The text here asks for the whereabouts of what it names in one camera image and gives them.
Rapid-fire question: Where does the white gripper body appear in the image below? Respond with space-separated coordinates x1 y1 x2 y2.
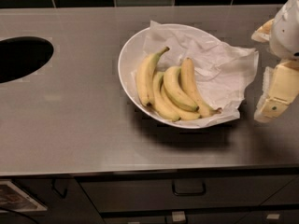
269 0 299 60

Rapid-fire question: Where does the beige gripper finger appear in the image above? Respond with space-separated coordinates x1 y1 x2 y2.
251 20 274 43
254 60 299 123

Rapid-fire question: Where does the white ceramic bowl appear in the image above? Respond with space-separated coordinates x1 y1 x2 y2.
117 23 241 130

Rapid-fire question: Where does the crumpled white paper sheet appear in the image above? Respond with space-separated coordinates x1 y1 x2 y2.
131 20 260 129

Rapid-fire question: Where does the white label tag right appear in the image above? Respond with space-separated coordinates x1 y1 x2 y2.
266 214 280 220

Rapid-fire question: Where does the white label tag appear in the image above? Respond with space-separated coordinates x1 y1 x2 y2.
266 214 280 220
172 211 186 224

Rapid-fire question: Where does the white label tag centre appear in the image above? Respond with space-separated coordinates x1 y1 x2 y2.
172 211 186 224

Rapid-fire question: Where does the grey drawer front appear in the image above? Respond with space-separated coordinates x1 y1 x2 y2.
81 175 293 213

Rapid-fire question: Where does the dark round sink opening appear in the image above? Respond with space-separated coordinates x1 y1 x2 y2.
0 36 54 83

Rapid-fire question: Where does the grey cabinet door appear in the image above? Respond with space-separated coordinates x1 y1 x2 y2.
14 178 103 224

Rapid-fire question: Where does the framed picture lower left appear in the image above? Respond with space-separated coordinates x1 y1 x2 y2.
0 180 48 213

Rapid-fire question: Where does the black drawer handle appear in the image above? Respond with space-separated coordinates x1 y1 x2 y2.
172 179 206 197

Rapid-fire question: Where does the black cabinet door handle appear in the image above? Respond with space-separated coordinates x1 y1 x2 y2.
51 179 68 199

